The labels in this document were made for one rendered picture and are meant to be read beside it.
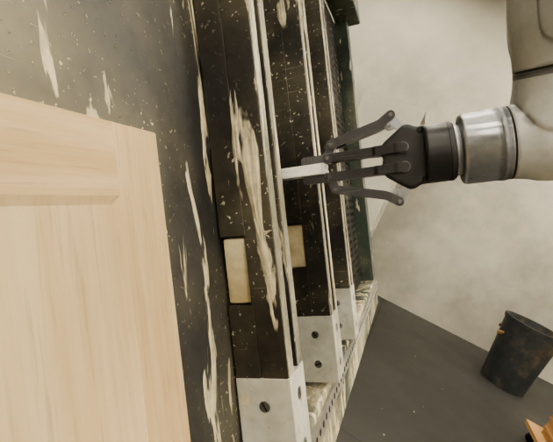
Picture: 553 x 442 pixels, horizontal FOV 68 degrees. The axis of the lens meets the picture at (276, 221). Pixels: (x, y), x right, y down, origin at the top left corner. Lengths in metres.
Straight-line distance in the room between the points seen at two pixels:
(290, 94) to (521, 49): 0.38
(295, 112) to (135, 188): 0.47
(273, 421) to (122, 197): 0.33
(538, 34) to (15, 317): 0.53
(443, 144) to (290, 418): 0.38
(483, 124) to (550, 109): 0.07
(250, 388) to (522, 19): 0.52
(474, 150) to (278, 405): 0.38
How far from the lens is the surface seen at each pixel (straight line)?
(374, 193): 0.56
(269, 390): 0.53
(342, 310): 1.01
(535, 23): 0.55
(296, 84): 0.78
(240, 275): 0.50
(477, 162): 0.54
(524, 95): 0.56
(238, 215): 0.49
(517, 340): 4.45
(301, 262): 0.76
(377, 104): 4.02
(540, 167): 0.55
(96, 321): 0.31
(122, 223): 0.33
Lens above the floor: 1.27
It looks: 10 degrees down
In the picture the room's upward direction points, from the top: 23 degrees clockwise
